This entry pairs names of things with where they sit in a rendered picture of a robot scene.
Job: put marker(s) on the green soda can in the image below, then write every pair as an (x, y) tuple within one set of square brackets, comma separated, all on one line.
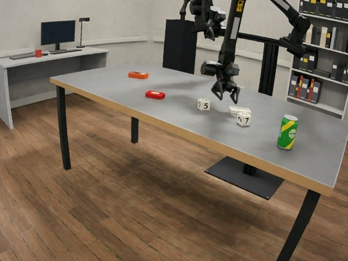
[(287, 132)]

